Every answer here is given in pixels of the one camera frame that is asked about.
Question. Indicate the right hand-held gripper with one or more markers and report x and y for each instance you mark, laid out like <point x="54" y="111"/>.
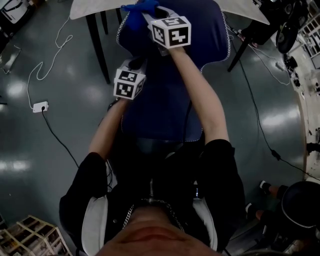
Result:
<point x="175" y="35"/>

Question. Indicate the blue wiping cloth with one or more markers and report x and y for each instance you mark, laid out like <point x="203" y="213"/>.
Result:
<point x="136" y="15"/>

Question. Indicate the white power strip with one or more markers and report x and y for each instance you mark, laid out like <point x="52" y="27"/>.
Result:
<point x="40" y="107"/>

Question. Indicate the person's right forearm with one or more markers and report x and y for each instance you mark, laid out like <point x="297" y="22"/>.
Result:
<point x="200" y="95"/>

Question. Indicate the person's body in black clothing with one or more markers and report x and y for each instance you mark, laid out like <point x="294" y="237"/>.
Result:
<point x="220" y="170"/>

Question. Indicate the person's left forearm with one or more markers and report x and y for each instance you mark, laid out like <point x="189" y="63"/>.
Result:
<point x="107" y="127"/>

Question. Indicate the blue chair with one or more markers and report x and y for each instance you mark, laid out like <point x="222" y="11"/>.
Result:
<point x="165" y="100"/>

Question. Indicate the white table black legs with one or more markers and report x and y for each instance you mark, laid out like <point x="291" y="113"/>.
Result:
<point x="82" y="8"/>

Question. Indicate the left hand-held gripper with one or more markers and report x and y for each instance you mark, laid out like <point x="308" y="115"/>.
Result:
<point x="125" y="87"/>

